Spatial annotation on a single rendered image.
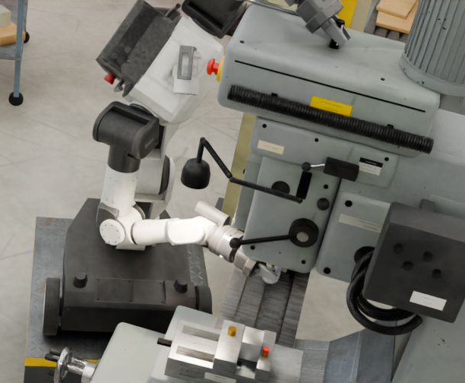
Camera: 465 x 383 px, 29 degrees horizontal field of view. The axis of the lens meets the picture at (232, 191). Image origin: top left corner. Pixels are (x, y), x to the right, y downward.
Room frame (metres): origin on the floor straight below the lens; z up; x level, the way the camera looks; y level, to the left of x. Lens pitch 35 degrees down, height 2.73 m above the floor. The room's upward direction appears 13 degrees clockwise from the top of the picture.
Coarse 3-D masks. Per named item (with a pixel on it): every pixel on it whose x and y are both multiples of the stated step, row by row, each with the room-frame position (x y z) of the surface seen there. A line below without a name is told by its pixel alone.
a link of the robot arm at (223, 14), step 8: (192, 0) 2.29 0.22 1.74; (200, 0) 2.28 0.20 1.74; (208, 0) 2.28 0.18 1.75; (216, 0) 2.27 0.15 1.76; (224, 0) 2.25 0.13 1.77; (232, 0) 2.25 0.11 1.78; (200, 8) 2.30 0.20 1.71; (208, 8) 2.28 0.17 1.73; (216, 8) 2.28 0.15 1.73; (224, 8) 2.27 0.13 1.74; (232, 8) 2.27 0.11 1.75; (216, 16) 2.28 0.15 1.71; (224, 16) 2.28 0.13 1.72
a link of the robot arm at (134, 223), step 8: (136, 208) 2.08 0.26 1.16; (128, 216) 2.04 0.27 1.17; (136, 216) 2.05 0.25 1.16; (128, 224) 2.01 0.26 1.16; (136, 224) 2.01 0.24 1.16; (144, 224) 2.00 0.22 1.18; (152, 224) 2.00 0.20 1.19; (160, 224) 1.99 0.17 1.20; (128, 232) 1.99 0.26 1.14; (136, 232) 1.99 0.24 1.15; (144, 232) 1.98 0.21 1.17; (152, 232) 1.98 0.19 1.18; (160, 232) 1.97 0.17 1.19; (128, 240) 1.98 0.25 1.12; (136, 240) 1.98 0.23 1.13; (144, 240) 1.98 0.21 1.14; (152, 240) 1.97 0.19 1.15; (160, 240) 1.97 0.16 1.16
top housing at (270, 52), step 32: (256, 32) 1.84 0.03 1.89; (288, 32) 1.88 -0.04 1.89; (320, 32) 1.92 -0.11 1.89; (352, 32) 1.96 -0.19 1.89; (224, 64) 1.76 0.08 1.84; (256, 64) 1.75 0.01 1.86; (288, 64) 1.75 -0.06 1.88; (320, 64) 1.76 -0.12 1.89; (352, 64) 1.79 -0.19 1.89; (384, 64) 1.83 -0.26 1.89; (224, 96) 1.76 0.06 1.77; (288, 96) 1.74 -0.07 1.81; (320, 96) 1.74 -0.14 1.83; (352, 96) 1.73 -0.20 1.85; (384, 96) 1.73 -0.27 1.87; (416, 96) 1.73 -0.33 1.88; (320, 128) 1.74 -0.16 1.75; (416, 128) 1.72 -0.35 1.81
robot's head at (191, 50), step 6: (180, 48) 2.09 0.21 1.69; (186, 48) 2.09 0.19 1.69; (192, 48) 2.09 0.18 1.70; (180, 54) 2.08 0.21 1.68; (192, 54) 2.08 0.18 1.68; (198, 54) 2.11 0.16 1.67; (180, 60) 2.07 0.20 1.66; (192, 60) 2.08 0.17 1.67; (180, 66) 2.07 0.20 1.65; (180, 72) 2.06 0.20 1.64; (180, 78) 2.05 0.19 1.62; (186, 78) 2.05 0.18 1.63
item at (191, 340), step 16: (176, 336) 1.76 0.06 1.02; (192, 336) 1.78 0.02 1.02; (208, 336) 1.79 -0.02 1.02; (272, 336) 1.80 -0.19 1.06; (176, 352) 1.71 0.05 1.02; (192, 352) 1.72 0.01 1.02; (208, 352) 1.73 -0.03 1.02; (272, 352) 1.74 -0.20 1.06; (288, 352) 1.80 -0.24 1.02; (176, 368) 1.68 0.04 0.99; (192, 368) 1.68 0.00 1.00; (208, 368) 1.68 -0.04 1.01; (240, 368) 1.70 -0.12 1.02; (256, 368) 1.68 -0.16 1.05; (272, 368) 1.73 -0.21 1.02; (288, 368) 1.74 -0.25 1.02
